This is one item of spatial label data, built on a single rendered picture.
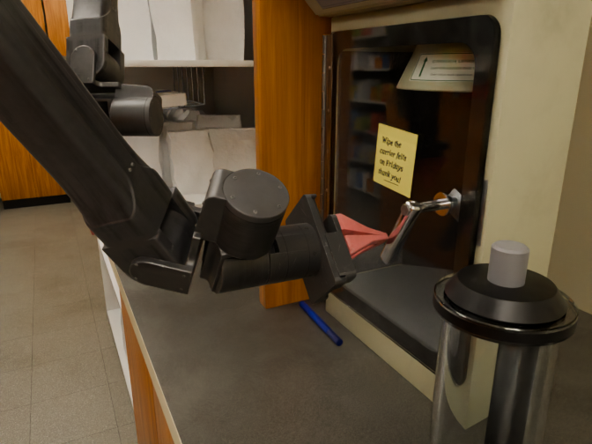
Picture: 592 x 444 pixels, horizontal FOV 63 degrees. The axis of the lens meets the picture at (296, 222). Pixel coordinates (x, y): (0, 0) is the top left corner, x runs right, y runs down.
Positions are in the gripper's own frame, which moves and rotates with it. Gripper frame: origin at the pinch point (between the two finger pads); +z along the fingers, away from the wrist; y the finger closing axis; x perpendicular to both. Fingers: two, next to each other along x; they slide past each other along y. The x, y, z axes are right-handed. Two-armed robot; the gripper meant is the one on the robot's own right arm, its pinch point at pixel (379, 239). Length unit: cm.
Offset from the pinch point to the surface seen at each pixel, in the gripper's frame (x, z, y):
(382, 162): 0.5, 5.4, 10.4
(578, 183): 7, 50, 7
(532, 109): -16.7, 10.6, 4.7
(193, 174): 97, 11, 70
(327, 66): 3.0, 5.0, 28.8
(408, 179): -2.4, 5.4, 6.0
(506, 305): -16.1, -3.7, -12.7
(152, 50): 78, 2, 106
